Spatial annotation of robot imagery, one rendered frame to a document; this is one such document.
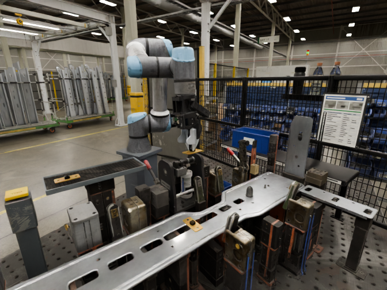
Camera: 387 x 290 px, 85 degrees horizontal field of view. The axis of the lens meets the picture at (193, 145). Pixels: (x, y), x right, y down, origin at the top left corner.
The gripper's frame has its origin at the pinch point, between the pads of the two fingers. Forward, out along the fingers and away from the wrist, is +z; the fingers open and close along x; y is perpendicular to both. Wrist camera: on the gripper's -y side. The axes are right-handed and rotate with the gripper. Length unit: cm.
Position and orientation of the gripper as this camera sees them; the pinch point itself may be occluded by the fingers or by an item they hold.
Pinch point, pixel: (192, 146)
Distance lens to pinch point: 82.8
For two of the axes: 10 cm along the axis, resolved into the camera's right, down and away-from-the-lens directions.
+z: 0.5, 9.6, 2.9
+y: -6.6, 2.5, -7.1
